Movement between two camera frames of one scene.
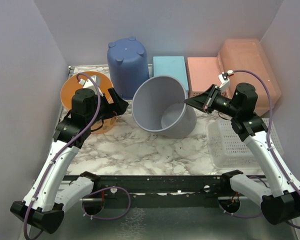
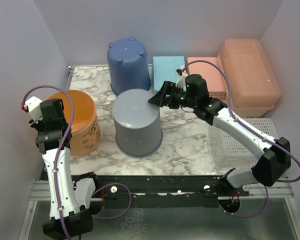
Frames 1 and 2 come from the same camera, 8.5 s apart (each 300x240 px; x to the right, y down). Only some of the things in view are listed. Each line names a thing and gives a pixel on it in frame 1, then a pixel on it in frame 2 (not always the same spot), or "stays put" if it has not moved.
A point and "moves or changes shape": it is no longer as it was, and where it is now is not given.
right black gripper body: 216,101 -> 178,97
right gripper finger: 199,101 -> 160,99
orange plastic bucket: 71,84 moves or changes shape
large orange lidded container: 249,54 stays put
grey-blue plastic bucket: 158,106 -> 137,123
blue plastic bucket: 129,66 stays put
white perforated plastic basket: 228,151 stays put
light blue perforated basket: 173,66 stays put
